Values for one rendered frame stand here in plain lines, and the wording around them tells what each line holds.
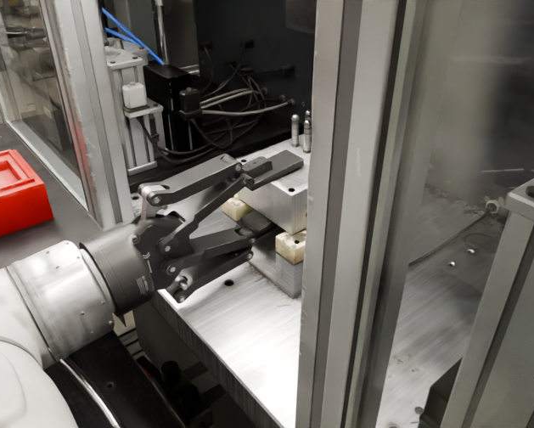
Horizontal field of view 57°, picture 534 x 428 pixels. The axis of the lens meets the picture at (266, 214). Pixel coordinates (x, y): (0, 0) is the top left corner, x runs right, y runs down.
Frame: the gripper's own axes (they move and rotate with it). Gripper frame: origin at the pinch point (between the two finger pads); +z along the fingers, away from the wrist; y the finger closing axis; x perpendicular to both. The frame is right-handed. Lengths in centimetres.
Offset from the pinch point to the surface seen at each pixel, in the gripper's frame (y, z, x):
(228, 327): -8.4, -11.1, -5.7
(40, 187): -2.6, -18.3, 24.8
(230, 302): -8.6, -9.0, -2.9
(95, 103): 8.1, -10.4, 18.4
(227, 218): -4.8, -3.2, 5.1
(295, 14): 16.5, 6.3, 2.7
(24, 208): -4.5, -21.1, 24.8
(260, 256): -8.7, -2.0, 1.0
